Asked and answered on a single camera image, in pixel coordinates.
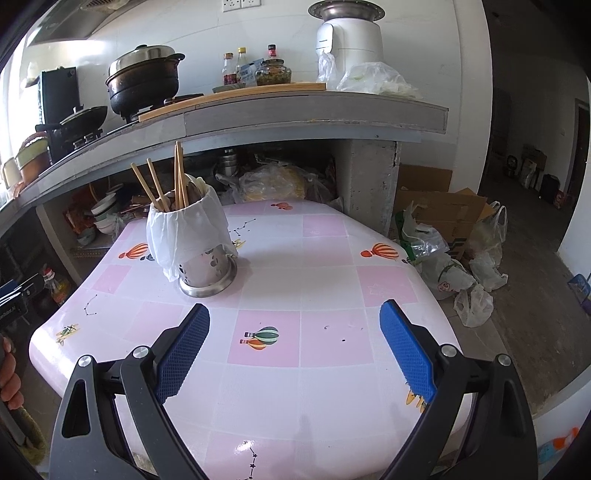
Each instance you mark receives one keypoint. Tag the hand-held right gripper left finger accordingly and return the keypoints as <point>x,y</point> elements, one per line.
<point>184,350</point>

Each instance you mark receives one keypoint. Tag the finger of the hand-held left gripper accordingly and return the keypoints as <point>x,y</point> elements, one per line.
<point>33,284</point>
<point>10,292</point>

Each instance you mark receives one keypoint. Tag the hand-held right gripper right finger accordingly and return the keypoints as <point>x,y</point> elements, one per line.
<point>408,350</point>

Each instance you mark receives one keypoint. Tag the person's left hand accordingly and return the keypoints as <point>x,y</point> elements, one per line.
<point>9,383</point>

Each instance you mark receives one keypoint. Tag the red cap oil bottle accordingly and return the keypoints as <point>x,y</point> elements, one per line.
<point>57,288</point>

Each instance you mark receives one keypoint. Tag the white bag with red print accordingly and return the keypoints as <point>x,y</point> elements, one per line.
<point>445,281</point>

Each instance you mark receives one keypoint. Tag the white shopping bag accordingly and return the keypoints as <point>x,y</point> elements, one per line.
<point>489,230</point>
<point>473,304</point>
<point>487,272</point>

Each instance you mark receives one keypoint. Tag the stacked white bowls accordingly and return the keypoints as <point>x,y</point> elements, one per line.
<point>104,217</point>

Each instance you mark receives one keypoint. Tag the clear crumpled shopping bag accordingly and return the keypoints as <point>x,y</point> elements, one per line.
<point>425,244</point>

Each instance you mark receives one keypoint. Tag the cream pot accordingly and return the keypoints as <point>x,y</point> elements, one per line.
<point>9,173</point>

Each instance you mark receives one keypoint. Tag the green fluffy rug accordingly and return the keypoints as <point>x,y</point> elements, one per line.
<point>32,434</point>

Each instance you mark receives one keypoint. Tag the steel utensil holder with bag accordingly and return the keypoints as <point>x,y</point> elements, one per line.
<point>189,230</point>

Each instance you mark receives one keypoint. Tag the brown clay pot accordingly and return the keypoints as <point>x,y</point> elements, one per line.
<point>32,161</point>

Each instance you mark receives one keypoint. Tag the cardboard box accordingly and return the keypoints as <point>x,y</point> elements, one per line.
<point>438,203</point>

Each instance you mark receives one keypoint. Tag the black gas stove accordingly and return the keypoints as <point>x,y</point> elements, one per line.
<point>85,138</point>

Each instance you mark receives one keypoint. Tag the black pan with lid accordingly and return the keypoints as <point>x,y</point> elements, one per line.
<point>87,115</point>

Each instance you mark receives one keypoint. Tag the blue dustpan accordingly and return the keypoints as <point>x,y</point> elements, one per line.
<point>579,290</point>

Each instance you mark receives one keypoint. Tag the yellow plastic bag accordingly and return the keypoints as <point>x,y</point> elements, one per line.
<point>272,184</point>

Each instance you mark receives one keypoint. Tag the black box appliance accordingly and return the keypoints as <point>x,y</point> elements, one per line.
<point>57,92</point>

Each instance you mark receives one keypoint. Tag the stacked steel containers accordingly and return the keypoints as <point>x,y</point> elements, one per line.
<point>228,161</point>

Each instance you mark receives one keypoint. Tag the black bag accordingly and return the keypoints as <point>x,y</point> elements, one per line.
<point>548,189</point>

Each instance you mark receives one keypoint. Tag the black pot with steel lid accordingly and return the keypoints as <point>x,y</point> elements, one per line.
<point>143,85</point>

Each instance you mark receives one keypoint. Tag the wooden cutting board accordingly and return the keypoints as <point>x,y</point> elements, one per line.
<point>194,99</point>

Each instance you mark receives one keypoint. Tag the brown wooden door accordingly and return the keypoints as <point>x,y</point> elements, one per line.
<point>582,152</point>

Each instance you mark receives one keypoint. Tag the steel range hood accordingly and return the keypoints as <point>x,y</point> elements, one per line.
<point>69,21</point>

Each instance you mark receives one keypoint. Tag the small grey bowl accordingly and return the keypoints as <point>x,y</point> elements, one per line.
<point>228,87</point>

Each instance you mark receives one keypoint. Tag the crumpled white plastic bag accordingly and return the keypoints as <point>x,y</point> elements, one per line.
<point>369,78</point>

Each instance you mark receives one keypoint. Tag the red label sauce bottle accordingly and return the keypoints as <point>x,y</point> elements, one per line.
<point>228,71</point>

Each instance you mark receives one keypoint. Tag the glass pickle jar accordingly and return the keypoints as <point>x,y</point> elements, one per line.
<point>273,74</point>

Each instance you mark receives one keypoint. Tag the clear plastic bag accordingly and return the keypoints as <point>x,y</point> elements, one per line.
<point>328,67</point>

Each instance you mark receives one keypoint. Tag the yellow cap bottle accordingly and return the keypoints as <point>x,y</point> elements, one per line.
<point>242,60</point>

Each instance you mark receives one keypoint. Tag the red cap dark bottle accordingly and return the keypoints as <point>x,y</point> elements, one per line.
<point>271,51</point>

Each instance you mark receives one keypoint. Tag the white kitchen appliance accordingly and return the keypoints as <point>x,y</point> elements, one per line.
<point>351,41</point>

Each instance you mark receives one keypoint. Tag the white wall socket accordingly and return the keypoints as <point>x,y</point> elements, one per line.
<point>231,4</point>
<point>250,3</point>

